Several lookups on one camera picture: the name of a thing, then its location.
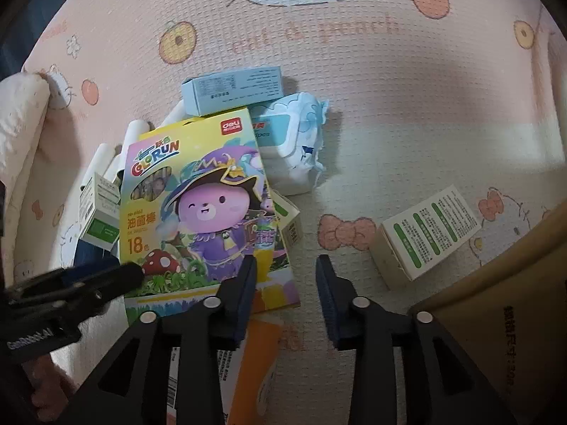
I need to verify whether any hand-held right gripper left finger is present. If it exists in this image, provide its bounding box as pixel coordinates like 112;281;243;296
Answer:
66;254;260;425

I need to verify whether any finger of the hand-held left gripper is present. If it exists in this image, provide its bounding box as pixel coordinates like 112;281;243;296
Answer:
4;259;122;302
66;262;145;317

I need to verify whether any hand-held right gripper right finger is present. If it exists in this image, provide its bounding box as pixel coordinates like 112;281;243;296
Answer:
315;254;517;425

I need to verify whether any colourful cartoon crayon box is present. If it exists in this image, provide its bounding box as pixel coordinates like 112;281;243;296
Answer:
119;106;303;325

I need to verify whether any white box with green labels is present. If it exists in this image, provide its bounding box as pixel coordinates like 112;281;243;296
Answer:
369;184;483;292

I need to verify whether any brown cardboard box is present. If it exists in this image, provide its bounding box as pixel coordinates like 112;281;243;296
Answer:
406;204;567;425

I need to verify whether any dark blue object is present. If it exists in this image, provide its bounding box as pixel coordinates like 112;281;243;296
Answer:
74;229;119;263

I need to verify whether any small white green box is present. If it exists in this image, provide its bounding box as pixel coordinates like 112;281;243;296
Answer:
79;172;122;252

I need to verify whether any orange and white box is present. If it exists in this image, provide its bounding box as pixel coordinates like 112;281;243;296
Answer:
167;316;282;425

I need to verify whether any small cream box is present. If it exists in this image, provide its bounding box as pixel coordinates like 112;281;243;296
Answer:
270;189;304;254

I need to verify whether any white cushion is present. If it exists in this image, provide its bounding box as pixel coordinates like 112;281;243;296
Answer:
0;72;50;231

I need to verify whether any white blue wet wipes pack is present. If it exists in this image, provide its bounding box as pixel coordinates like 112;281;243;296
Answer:
246;92;332;196

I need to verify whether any pink cartoon printed mat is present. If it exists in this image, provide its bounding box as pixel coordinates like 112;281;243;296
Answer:
0;0;567;425

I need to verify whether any small light blue box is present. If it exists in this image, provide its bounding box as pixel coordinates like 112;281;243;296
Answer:
181;66;285;117

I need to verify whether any dark blue cloth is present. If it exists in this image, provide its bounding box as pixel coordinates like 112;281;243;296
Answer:
0;0;89;85

